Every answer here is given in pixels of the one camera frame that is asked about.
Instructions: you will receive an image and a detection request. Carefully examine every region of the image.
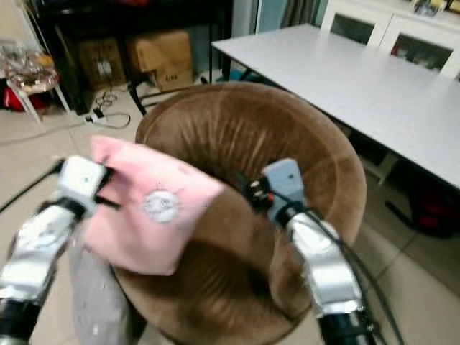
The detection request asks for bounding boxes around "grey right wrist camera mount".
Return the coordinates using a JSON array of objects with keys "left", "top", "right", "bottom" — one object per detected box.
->
[{"left": 261, "top": 158, "right": 304, "bottom": 213}]

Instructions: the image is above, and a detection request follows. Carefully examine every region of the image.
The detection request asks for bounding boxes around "pink pillow with round print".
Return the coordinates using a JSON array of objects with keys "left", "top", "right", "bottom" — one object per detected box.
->
[{"left": 80, "top": 135, "right": 225, "bottom": 276}]

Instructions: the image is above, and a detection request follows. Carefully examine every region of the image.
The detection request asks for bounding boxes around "large plain cardboard box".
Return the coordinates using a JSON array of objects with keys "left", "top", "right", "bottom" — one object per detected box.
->
[{"left": 128, "top": 30, "right": 195, "bottom": 93}]

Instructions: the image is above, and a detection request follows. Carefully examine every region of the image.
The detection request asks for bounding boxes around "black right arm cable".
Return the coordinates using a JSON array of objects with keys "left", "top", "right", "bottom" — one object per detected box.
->
[{"left": 302, "top": 205, "right": 407, "bottom": 345}]

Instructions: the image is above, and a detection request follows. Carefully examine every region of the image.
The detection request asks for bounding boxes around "white stool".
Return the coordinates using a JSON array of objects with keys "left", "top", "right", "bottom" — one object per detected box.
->
[{"left": 7, "top": 72, "right": 73, "bottom": 123}]

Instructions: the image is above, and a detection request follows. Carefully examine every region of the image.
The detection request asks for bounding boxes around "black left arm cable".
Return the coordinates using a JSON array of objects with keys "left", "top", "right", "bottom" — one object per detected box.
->
[{"left": 0, "top": 160, "right": 67, "bottom": 213}]

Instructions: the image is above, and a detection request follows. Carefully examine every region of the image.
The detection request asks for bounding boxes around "white rectangular table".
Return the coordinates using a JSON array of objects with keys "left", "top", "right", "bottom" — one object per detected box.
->
[{"left": 211, "top": 24, "right": 460, "bottom": 189}]

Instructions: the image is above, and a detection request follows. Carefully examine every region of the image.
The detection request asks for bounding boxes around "brown round velvet sofa chair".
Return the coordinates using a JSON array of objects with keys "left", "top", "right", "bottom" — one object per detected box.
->
[{"left": 115, "top": 81, "right": 369, "bottom": 345}]

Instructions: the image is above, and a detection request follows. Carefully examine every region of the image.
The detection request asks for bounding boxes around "white cabinet with glass doors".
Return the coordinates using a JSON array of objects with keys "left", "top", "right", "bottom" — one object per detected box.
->
[{"left": 320, "top": 0, "right": 460, "bottom": 76}]

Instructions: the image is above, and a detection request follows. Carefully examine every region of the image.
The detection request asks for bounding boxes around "dark red bag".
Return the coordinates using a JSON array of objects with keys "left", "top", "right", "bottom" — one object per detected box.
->
[{"left": 406, "top": 188, "right": 460, "bottom": 238}]

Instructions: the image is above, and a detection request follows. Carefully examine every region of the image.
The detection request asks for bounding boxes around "black floor cable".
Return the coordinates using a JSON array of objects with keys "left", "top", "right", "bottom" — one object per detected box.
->
[{"left": 93, "top": 90, "right": 134, "bottom": 130}]

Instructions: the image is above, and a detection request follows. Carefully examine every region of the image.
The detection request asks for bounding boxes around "clear plastic bag of items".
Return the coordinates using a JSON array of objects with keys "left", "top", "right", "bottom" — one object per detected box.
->
[{"left": 0, "top": 40, "right": 60, "bottom": 80}]

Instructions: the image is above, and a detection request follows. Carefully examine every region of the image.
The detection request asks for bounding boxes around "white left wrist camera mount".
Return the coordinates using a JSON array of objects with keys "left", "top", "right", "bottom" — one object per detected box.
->
[{"left": 59, "top": 155, "right": 112, "bottom": 216}]

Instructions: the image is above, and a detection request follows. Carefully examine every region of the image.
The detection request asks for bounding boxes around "grey curtain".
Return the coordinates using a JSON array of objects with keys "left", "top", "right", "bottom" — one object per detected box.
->
[{"left": 280, "top": 0, "right": 324, "bottom": 28}]

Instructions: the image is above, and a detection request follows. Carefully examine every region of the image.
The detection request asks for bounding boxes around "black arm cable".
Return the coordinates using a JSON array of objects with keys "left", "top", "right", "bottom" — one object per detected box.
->
[
  {"left": 0, "top": 160, "right": 67, "bottom": 213},
  {"left": 302, "top": 205, "right": 407, "bottom": 345}
]

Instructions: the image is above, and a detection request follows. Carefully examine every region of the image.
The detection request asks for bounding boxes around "black metal frame desk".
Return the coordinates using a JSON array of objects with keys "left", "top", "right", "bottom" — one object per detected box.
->
[{"left": 29, "top": 0, "right": 234, "bottom": 116}]

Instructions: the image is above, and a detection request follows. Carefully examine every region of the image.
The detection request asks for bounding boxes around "cardboard box with black print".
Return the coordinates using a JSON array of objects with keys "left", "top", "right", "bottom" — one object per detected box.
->
[{"left": 78, "top": 38, "right": 127, "bottom": 91}]

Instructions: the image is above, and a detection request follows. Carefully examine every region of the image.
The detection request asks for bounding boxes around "white power strip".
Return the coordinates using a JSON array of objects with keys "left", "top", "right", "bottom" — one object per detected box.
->
[{"left": 85, "top": 109, "right": 109, "bottom": 127}]

